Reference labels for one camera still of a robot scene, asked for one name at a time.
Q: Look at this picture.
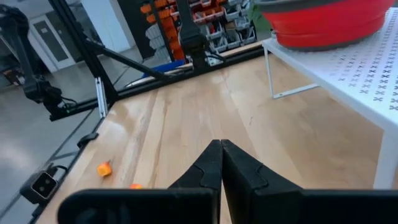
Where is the green plant in white pot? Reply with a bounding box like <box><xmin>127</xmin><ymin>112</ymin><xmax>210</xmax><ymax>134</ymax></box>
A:
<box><xmin>247</xmin><ymin>2</ymin><xmax>271</xmax><ymax>32</ymax></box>

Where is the black aluminium table frame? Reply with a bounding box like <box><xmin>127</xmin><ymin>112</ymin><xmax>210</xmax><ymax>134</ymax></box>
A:
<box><xmin>0</xmin><ymin>0</ymin><xmax>265</xmax><ymax>224</ymax></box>

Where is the black table edge clamp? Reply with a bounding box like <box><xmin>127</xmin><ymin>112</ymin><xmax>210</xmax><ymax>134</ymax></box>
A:
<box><xmin>76</xmin><ymin>132</ymin><xmax>100</xmax><ymax>149</ymax></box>

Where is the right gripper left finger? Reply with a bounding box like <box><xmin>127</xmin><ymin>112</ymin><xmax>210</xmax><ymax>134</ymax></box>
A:
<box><xmin>57</xmin><ymin>139</ymin><xmax>223</xmax><ymax>224</ymax></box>

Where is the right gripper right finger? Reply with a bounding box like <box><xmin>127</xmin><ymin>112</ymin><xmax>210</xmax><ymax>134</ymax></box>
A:
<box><xmin>220</xmin><ymin>139</ymin><xmax>398</xmax><ymax>224</ymax></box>

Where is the white perforated metal shelf riser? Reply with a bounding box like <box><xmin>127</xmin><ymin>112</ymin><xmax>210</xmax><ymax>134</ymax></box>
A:
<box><xmin>262</xmin><ymin>7</ymin><xmax>398</xmax><ymax>190</ymax></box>

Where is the red collapsible colander grey rim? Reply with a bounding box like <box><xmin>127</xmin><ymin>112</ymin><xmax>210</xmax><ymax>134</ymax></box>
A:
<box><xmin>254</xmin><ymin>0</ymin><xmax>397</xmax><ymax>52</ymax></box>

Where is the silver frame bracket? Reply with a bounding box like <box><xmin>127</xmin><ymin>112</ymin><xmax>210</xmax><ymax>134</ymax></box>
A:
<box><xmin>95</xmin><ymin>77</ymin><xmax>109</xmax><ymax>119</ymax></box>

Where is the parts bin storage rack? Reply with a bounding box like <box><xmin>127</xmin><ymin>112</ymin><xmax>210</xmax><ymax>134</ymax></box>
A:
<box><xmin>139</xmin><ymin>0</ymin><xmax>259</xmax><ymax>62</ymax></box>

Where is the black table-level camera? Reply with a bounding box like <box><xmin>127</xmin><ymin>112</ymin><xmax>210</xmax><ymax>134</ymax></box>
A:
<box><xmin>19</xmin><ymin>164</ymin><xmax>68</xmax><ymax>205</ymax></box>

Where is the blue plastic bin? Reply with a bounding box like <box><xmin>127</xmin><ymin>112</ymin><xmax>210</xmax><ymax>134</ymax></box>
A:
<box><xmin>141</xmin><ymin>59</ymin><xmax>187</xmax><ymax>78</ymax></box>

